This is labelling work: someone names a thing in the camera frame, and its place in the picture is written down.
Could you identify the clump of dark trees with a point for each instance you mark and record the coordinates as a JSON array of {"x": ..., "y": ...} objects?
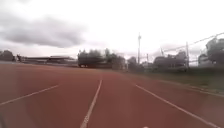
[{"x": 96, "y": 60}]

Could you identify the low long building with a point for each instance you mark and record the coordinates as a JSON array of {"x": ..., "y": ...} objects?
[{"x": 50, "y": 59}]

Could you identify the building behind fence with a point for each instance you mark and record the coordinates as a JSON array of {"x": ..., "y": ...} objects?
[{"x": 170, "y": 61}]

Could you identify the dark tree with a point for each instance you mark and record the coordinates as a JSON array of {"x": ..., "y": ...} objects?
[
  {"x": 7, "y": 55},
  {"x": 216, "y": 50}
]

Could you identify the tall floodlight pole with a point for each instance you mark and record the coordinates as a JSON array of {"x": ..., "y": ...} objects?
[{"x": 139, "y": 48}]

